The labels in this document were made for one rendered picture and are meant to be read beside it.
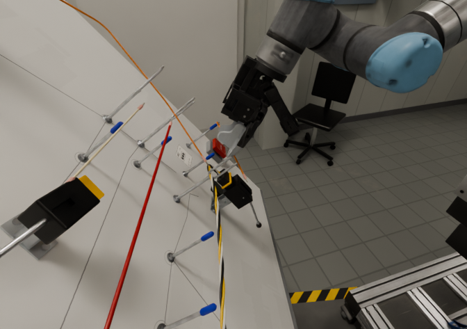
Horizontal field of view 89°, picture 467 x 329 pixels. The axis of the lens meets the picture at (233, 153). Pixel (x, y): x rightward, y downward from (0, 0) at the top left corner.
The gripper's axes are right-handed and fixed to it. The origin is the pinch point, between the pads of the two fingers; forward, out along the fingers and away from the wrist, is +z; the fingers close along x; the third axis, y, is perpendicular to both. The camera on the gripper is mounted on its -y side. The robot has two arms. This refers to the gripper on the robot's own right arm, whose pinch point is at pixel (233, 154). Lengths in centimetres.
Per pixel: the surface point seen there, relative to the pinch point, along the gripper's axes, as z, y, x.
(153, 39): 18, 67, -170
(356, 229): 57, -132, -84
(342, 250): 66, -118, -67
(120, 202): 4.3, 15.9, 21.0
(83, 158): 0.7, 22.8, 19.4
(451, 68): -108, -272, -293
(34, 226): -4.0, 19.0, 34.5
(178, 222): 8.8, 6.3, 16.7
